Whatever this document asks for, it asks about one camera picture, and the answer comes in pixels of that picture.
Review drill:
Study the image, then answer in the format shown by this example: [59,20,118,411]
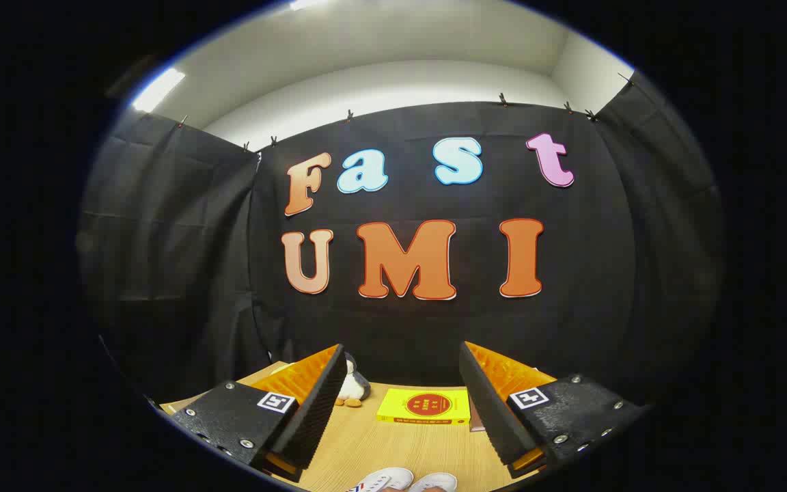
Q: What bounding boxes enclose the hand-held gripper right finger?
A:
[460,340,650,479]

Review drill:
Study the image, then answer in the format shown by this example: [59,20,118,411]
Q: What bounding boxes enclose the penguin plush toy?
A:
[335,353,372,408]

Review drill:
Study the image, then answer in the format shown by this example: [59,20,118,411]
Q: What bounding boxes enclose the yellow book with red circle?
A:
[376,388,471,426]

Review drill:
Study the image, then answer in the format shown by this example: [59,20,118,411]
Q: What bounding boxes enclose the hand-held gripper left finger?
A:
[171,344,348,483]

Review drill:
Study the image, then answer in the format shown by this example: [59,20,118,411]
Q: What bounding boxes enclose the ceiling light panel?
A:
[132,67,187,114]

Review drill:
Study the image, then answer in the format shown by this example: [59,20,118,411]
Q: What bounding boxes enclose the white striped canvas shoe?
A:
[348,467,415,492]
[407,472,458,492]

